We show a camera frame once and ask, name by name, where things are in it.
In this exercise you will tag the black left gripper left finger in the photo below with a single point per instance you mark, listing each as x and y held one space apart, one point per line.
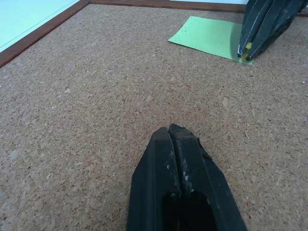
151 178

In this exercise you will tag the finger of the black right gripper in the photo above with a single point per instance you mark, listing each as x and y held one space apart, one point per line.
272 29
251 21

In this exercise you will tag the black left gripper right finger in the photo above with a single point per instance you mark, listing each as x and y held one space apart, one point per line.
207 183

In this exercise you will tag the yellow pushpin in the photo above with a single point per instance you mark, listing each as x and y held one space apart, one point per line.
249 45

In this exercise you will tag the green paper note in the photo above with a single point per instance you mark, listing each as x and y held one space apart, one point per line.
204 33

